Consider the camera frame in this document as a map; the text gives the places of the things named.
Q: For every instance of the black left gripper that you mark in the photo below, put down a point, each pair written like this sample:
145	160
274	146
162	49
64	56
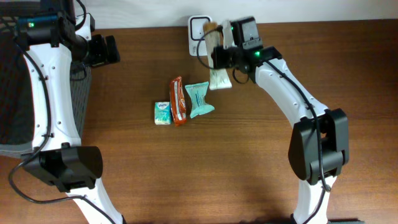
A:
103	56

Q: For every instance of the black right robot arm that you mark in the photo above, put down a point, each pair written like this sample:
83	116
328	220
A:
319	144

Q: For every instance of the grey plastic mesh basket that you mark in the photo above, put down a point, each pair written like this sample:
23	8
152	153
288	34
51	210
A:
44	91

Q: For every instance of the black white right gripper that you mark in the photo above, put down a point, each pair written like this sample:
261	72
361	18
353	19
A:
219	57

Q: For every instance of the teal white tissue pack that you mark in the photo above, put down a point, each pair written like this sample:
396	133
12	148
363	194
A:
162	113

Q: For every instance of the orange chocolate bar wrapper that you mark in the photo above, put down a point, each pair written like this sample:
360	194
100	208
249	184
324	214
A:
177	101

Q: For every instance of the white cream tube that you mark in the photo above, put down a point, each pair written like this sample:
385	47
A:
219	79

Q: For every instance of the teal snack packet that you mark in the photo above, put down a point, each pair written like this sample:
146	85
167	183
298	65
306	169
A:
197	93

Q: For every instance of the white barcode scanner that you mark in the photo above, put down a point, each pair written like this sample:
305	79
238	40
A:
195	33

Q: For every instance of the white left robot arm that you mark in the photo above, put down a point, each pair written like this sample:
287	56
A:
75	171

